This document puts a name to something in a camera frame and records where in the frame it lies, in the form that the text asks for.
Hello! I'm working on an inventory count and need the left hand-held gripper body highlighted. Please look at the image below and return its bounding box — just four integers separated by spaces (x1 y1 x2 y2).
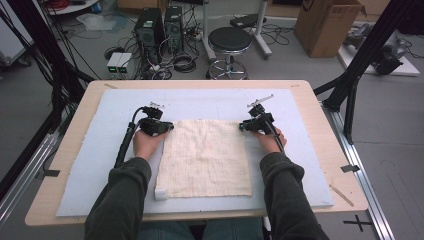
137 101 168 137

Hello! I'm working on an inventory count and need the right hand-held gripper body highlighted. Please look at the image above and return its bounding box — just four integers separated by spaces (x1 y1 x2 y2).
247 94 276 134

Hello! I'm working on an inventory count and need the cream checked cloth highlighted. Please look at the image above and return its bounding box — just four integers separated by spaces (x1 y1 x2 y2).
154 119 253 201

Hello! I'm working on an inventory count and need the person's left hand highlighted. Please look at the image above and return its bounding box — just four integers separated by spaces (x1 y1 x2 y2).
133 129 169 162

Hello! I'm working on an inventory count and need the person's right hand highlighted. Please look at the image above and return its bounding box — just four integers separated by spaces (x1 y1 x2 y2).
254 128 288 155

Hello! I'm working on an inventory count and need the white foam mat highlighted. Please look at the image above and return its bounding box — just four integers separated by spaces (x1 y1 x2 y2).
55 88 335 218

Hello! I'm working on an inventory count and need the white power supply box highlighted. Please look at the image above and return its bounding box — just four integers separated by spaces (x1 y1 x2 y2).
116 52 134 75
106 52 123 75

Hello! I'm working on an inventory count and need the black round stool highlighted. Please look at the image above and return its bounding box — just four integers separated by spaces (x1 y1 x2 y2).
206 26 254 80

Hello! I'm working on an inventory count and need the slim black computer tower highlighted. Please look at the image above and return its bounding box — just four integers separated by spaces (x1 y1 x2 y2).
164 5 185 54

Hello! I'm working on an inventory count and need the large black computer tower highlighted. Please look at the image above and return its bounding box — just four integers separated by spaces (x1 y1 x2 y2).
134 7 166 65

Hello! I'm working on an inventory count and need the flat black case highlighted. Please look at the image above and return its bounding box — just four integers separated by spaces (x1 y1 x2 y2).
229 13 268 30

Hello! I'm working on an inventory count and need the person's right leg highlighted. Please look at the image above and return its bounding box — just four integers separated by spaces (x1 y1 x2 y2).
202 218 266 240

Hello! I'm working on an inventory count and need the person's leg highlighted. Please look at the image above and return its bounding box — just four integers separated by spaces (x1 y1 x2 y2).
136 220 198 240
202 218 266 240

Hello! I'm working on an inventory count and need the person's left leg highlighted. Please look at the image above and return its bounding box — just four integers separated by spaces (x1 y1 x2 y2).
136 220 198 240

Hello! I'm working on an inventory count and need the thin wooden stick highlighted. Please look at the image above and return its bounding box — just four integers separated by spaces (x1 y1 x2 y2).
329 184 355 208

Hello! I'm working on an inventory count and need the brown cardboard box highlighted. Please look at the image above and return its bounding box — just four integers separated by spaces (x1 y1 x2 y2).
293 0 365 59

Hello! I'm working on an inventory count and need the clear plastic bag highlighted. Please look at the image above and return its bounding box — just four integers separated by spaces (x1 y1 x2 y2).
76 13 117 32

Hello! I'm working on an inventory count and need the black tape cross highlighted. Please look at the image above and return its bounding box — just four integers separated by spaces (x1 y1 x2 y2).
343 214 373 233

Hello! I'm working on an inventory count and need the white board with grey device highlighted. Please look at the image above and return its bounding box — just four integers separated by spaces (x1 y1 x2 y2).
337 22 421 78

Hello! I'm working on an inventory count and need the white round table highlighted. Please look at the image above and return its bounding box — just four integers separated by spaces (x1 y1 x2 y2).
46 0 102 16

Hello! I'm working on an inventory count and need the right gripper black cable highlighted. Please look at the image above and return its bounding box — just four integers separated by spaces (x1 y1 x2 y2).
266 120 286 153

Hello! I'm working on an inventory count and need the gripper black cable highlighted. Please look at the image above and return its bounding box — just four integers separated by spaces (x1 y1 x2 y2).
266 120 286 153
114 106 145 169

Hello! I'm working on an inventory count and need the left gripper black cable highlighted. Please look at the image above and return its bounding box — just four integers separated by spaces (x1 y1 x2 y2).
114 106 145 169

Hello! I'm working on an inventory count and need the coil of black cables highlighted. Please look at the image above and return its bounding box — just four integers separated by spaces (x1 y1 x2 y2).
172 52 198 74

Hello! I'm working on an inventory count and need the black metal frame post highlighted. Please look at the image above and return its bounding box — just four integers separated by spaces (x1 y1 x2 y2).
5 0 96 134
313 0 414 145

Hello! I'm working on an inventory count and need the aluminium rail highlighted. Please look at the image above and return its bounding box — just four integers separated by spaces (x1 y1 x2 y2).
320 99 397 240
0 133 60 223

